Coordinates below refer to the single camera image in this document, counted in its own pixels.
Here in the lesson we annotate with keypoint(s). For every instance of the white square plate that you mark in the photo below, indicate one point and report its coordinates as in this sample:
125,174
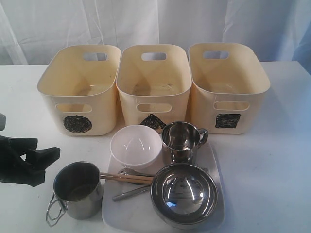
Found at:
136,214

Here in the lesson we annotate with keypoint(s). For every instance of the stainless steel knife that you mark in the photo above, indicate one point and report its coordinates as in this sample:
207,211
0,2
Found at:
131,193

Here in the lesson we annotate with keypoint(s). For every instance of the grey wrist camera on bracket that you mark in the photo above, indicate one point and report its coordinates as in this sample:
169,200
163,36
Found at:
2,122

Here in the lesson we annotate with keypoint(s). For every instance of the cream bin with triangle mark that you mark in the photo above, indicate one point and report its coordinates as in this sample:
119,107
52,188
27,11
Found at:
154,84

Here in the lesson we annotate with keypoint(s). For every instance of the cream bin with circle mark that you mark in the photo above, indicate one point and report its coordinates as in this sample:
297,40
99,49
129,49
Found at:
79,89

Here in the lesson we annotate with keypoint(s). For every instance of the stainless steel bowl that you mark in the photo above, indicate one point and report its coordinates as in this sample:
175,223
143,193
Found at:
183,195

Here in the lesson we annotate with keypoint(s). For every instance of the cream bin with square mark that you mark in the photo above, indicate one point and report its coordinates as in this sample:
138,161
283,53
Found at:
228,87

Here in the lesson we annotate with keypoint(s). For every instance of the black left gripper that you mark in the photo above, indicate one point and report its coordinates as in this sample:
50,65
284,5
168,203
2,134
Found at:
31,171

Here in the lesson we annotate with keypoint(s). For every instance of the white plastic bowl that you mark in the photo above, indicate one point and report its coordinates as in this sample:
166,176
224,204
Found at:
136,146

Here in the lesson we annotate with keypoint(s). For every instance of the steel cup with wire handle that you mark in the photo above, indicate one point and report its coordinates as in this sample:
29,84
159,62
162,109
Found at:
77,191

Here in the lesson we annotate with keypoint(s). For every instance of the white backdrop curtain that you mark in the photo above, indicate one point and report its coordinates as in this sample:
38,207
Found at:
33,31

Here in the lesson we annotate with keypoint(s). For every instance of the stainless steel spoon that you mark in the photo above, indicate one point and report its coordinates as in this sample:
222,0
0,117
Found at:
127,171

